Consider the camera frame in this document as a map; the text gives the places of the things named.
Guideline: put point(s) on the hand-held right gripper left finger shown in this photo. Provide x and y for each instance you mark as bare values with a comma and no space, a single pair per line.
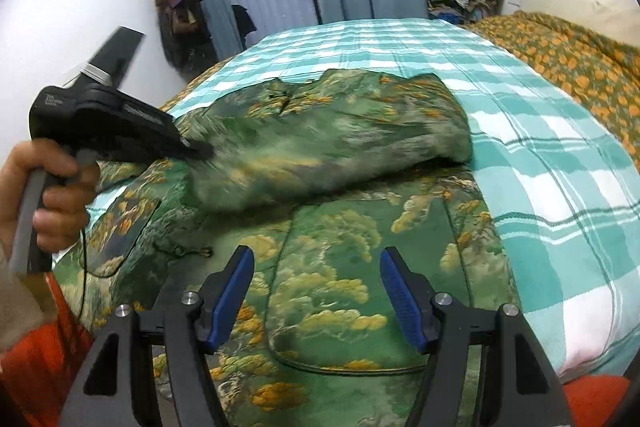
230,302

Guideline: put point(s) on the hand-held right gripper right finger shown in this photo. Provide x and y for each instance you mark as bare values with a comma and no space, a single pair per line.
402,302

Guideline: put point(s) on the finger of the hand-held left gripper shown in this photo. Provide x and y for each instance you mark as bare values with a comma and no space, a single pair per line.
192,150

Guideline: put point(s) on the green landscape print garment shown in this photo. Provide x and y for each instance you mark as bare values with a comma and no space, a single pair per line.
325,257

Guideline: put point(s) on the person's left forearm beige sleeve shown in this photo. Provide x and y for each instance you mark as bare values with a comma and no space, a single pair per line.
20,302

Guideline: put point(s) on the hanging bags and clothes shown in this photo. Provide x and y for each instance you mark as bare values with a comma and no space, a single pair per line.
177,17

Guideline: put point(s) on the person's left hand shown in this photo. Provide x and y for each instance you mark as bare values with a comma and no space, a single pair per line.
65,207

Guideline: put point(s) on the hanging black cloth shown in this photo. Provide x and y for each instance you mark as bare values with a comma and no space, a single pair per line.
244,24

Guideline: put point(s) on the teal white checked bed sheet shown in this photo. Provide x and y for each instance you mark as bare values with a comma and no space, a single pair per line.
550,207

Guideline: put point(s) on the person's orange clothing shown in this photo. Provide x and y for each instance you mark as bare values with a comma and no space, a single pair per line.
35,367

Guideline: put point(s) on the orange cloth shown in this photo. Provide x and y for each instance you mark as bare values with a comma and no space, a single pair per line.
595,402

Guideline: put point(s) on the orange floral blanket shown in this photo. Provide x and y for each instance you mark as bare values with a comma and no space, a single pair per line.
575,57

